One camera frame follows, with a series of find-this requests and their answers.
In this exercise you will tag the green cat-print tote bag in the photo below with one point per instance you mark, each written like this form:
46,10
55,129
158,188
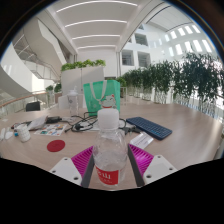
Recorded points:
96,95

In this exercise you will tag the white printed card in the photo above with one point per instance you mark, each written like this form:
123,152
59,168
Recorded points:
141,140

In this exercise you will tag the white chair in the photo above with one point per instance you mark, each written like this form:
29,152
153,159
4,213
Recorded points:
62,101

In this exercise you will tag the small black pouch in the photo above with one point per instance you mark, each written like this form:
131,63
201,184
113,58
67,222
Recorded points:
53,119

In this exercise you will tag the small potted plants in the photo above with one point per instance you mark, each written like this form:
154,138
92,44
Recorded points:
50,89

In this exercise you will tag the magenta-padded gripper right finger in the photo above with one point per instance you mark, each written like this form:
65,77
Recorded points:
143,158

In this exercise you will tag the black chair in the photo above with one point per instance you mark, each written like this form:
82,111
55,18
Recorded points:
33,106

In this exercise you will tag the dark blue keyboard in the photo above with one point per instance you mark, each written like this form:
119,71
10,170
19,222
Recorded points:
149,127

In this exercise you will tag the row of green potted trees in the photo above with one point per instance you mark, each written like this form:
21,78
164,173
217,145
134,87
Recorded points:
186,80

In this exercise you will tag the white computer mouse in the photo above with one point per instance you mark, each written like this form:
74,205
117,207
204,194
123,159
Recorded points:
9,135

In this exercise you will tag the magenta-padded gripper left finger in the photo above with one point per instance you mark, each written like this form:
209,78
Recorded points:
81,160

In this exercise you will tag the flat round red coaster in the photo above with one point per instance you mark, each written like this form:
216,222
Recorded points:
56,145

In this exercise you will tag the clear plastic red-label water bottle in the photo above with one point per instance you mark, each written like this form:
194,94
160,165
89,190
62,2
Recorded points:
110,150

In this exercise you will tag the ceiling light strips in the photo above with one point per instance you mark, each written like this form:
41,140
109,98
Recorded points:
96,22

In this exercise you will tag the long white device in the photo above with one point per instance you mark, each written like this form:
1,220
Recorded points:
2,134

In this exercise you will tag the white planter cabinet with plants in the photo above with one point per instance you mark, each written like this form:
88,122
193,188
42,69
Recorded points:
81,78

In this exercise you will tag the white grid-pattern cup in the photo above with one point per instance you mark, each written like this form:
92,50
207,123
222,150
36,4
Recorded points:
23,133

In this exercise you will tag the colourful sticker sheet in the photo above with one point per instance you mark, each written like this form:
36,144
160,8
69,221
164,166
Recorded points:
50,129

